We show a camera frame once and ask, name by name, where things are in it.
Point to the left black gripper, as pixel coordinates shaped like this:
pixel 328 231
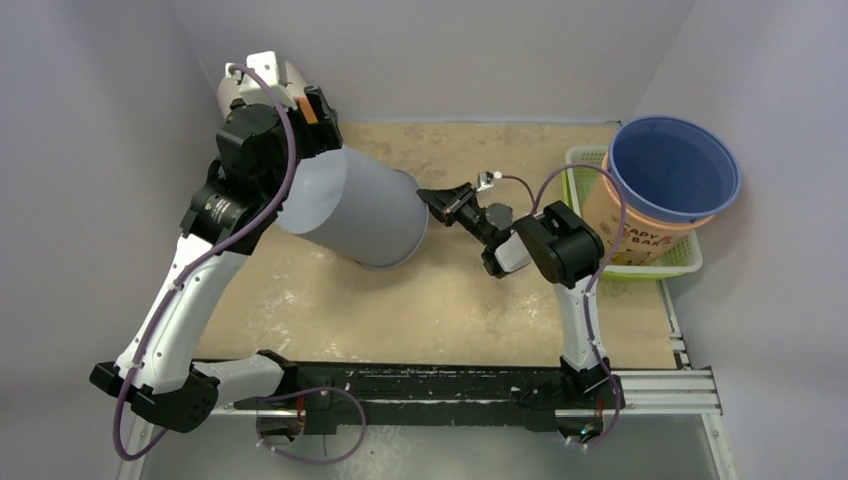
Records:
pixel 322 135

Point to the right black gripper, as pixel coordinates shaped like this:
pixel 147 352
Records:
pixel 460 204

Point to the large grey plastic bucket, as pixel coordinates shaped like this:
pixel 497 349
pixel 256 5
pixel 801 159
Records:
pixel 359 208

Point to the orange capybara bucket blue rim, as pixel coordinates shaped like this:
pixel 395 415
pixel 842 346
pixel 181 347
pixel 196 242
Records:
pixel 663 177

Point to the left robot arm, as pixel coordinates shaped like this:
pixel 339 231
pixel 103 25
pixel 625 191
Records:
pixel 157 375

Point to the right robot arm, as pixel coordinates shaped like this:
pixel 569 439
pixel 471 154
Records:
pixel 566 252

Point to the white mini drawer cabinet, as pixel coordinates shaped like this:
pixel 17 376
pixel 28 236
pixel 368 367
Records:
pixel 228 90

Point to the green white plastic basket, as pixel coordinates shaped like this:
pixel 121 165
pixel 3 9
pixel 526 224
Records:
pixel 683 255

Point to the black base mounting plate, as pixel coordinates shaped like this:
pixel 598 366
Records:
pixel 345 393

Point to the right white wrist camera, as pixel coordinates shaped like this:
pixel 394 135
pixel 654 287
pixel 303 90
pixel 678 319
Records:
pixel 487 180

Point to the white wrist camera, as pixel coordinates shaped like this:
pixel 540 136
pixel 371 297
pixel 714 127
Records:
pixel 282 77
pixel 487 180

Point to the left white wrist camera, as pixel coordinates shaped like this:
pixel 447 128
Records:
pixel 282 77

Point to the aluminium frame rail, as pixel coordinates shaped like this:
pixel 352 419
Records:
pixel 681 392

